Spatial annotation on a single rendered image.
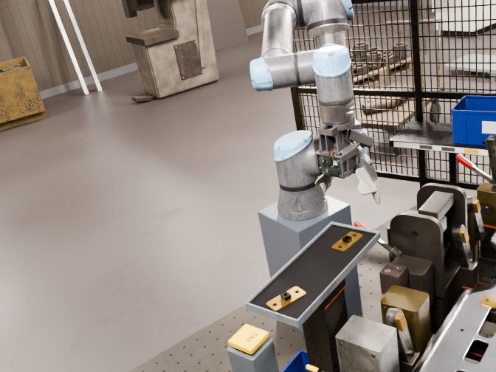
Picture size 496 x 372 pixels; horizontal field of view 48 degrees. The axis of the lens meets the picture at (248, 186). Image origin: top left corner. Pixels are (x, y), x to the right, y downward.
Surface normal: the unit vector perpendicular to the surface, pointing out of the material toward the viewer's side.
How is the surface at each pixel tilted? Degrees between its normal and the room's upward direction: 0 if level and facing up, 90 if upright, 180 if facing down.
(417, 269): 0
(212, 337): 0
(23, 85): 90
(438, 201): 0
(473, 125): 90
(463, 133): 90
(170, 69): 90
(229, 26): 81
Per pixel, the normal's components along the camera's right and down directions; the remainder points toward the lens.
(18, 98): 0.42, 0.32
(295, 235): -0.81, 0.37
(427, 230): -0.61, 0.44
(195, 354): -0.18, -0.89
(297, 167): -0.11, 0.44
